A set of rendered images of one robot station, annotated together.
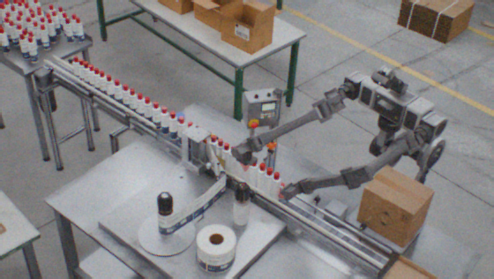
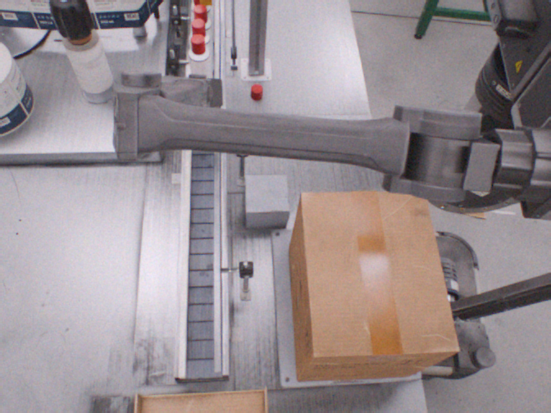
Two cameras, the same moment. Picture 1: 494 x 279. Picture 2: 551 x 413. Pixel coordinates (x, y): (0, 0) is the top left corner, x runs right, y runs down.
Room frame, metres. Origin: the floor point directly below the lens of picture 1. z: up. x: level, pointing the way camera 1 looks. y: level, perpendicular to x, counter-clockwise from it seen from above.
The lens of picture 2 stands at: (1.98, -0.92, 1.89)
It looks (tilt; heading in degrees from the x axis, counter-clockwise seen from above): 62 degrees down; 43
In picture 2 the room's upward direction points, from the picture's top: 8 degrees clockwise
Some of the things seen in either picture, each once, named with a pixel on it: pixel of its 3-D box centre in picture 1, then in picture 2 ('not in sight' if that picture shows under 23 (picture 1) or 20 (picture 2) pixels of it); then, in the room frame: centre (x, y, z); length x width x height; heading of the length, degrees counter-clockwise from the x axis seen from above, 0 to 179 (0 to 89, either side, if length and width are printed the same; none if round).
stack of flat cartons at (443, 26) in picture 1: (435, 13); not in sight; (6.26, -2.03, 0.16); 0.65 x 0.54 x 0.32; 51
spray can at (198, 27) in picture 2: (268, 182); (201, 55); (2.47, -0.13, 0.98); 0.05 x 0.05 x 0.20
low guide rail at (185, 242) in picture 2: (297, 214); (188, 148); (2.30, -0.30, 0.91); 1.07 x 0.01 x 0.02; 53
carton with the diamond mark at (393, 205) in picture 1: (394, 206); (358, 290); (2.35, -0.83, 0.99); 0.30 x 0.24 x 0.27; 52
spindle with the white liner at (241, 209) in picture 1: (241, 205); (84, 48); (2.24, 0.02, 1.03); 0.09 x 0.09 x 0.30
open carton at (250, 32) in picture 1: (249, 20); not in sight; (4.37, 0.06, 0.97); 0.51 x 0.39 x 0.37; 141
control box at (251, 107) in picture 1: (260, 109); not in sight; (2.64, -0.05, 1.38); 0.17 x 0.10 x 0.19; 108
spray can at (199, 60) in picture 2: (275, 186); (201, 70); (2.44, -0.17, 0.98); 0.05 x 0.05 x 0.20
